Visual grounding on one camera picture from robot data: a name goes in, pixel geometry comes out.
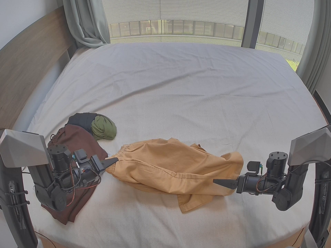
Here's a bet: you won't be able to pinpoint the window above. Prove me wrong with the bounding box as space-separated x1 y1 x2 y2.
98 0 317 61

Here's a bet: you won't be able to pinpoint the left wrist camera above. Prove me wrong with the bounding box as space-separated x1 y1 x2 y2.
72 149 89 165

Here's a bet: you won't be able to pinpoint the green garment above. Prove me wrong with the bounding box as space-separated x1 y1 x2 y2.
91 115 117 141

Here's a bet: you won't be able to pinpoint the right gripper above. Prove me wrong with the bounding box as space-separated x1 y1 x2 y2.
236 174 262 195

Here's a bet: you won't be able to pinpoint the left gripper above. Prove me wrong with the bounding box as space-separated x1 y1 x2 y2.
74 154 105 188

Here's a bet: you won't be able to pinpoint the brown shorts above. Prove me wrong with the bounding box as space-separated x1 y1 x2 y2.
40 125 108 225

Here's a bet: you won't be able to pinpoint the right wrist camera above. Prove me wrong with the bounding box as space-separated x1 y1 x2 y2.
247 160 262 176

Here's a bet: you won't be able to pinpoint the grey-green curtain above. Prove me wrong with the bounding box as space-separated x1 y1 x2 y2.
61 0 111 48
296 0 331 95

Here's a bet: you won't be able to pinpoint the tan shorts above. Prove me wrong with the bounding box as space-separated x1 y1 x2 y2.
105 137 245 214

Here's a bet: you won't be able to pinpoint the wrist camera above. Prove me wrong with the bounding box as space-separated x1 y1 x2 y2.
72 149 89 165
247 160 262 176

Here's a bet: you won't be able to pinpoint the black garment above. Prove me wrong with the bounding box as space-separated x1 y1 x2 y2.
66 113 100 136

